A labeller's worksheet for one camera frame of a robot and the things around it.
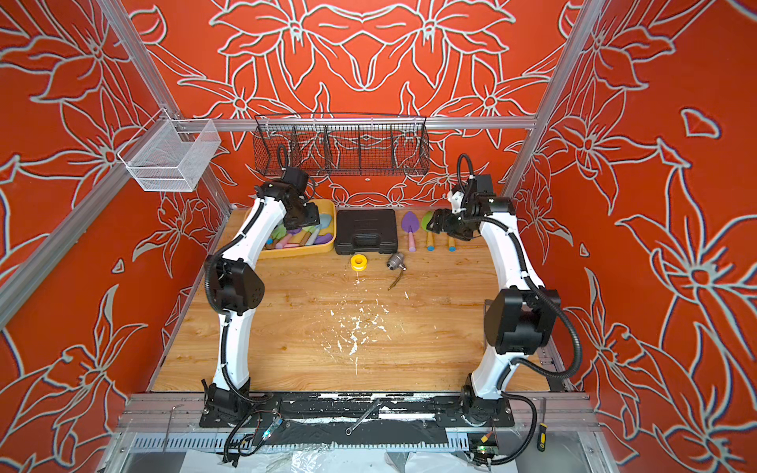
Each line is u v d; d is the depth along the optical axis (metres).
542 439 0.69
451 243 1.04
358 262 1.00
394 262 1.00
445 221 0.74
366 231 1.06
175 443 0.70
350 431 0.71
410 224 1.14
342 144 0.99
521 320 0.46
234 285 0.57
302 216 0.84
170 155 0.91
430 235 1.10
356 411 0.74
